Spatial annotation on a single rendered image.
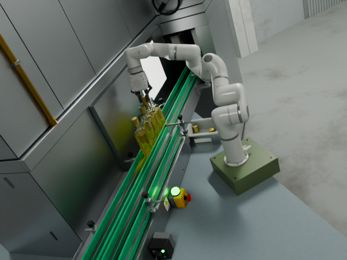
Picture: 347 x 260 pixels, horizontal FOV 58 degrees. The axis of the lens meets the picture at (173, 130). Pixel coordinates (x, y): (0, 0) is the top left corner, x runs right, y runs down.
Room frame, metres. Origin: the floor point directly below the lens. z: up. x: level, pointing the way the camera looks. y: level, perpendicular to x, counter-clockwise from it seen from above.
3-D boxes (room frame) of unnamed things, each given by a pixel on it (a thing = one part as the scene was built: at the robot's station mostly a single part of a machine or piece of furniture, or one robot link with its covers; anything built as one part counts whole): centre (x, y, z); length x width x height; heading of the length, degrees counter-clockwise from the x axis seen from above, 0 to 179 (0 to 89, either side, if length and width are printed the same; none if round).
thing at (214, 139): (1.67, -0.16, 0.79); 0.27 x 0.17 x 0.08; 62
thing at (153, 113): (1.63, 0.09, 0.99); 0.06 x 0.06 x 0.21; 63
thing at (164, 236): (0.95, 0.23, 0.79); 0.08 x 0.08 x 0.08; 62
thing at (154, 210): (1.05, 0.20, 0.94); 0.07 x 0.04 x 0.13; 62
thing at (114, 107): (1.85, 0.12, 1.15); 0.90 x 0.03 x 0.34; 152
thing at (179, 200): (1.19, 0.10, 0.79); 0.07 x 0.07 x 0.07; 62
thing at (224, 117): (1.25, -0.25, 1.07); 0.13 x 0.10 x 0.16; 68
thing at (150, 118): (1.58, 0.12, 0.99); 0.06 x 0.06 x 0.21; 62
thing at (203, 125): (1.66, -0.18, 0.80); 0.22 x 0.17 x 0.09; 62
